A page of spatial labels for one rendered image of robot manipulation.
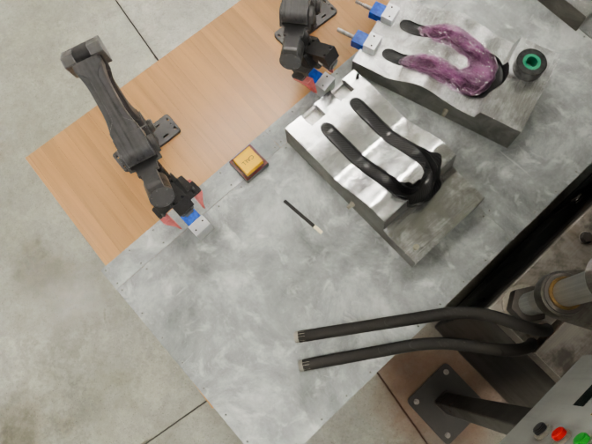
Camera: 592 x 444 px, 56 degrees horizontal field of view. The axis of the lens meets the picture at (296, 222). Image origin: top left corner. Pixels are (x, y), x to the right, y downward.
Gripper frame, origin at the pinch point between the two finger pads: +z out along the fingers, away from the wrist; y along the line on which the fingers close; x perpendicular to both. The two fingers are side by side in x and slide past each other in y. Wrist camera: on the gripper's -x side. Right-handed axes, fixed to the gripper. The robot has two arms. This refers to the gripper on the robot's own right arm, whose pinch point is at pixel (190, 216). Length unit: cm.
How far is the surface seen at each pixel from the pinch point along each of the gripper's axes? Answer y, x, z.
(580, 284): 45, -76, 14
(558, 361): 43, -72, 57
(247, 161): 21.8, 7.7, 5.5
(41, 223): -47, 112, 43
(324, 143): 39.5, -5.6, 7.4
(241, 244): 5.1, -3.9, 16.4
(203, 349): -21.0, -15.8, 23.3
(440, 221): 46, -36, 28
